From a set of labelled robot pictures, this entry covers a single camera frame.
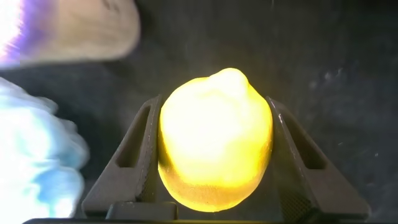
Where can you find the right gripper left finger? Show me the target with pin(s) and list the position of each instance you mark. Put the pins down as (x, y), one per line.
(130, 174)

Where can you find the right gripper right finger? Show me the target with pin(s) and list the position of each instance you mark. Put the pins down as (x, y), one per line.
(311, 186)

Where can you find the yellow lemon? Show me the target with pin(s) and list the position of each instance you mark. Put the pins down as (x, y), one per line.
(214, 140)

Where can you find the purple garbage bag roll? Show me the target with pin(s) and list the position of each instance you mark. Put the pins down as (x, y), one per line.
(77, 31)

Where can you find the light blue bath loofah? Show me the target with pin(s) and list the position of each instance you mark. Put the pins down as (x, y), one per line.
(31, 155)

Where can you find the dark table cloth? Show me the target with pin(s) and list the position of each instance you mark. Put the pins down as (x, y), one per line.
(311, 62)

